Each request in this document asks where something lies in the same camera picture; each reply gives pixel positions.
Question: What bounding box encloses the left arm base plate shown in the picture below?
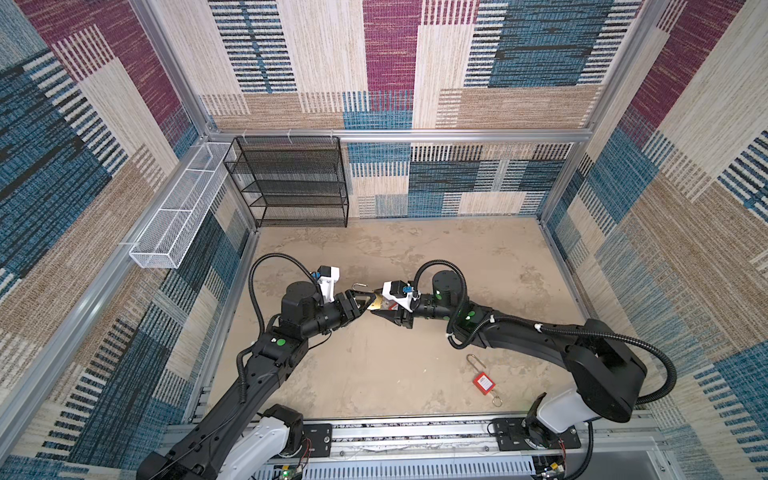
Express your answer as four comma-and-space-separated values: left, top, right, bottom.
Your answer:
264, 423, 333, 460

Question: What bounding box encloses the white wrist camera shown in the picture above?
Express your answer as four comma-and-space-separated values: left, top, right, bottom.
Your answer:
315, 265, 340, 303
382, 280, 418, 313

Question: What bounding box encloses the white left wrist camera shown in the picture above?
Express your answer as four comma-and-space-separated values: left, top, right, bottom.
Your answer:
315, 265, 340, 303

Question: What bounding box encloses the black wire shelf rack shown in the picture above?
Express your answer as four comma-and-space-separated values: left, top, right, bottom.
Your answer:
223, 136, 350, 228

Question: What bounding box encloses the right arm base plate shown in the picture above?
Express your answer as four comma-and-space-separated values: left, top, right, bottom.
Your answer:
487, 417, 582, 452

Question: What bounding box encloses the brass padlock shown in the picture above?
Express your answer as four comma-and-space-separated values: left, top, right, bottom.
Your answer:
368, 295, 398, 311

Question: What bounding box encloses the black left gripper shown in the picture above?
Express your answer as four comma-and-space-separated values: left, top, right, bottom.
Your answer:
299, 290, 373, 342

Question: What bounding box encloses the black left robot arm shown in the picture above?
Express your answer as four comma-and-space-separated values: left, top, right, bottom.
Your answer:
136, 266, 376, 479

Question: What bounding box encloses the red padlock near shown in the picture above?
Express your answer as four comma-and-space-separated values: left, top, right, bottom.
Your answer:
466, 354, 503, 408

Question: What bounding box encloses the aluminium front rail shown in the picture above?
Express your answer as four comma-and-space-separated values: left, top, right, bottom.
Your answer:
161, 410, 667, 480

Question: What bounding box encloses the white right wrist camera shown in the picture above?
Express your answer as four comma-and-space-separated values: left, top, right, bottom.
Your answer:
382, 280, 418, 313

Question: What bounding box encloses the white mesh wall basket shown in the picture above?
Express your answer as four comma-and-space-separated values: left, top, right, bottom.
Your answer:
129, 142, 229, 269

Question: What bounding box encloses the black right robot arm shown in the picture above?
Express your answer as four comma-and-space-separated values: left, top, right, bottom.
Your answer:
374, 260, 678, 433

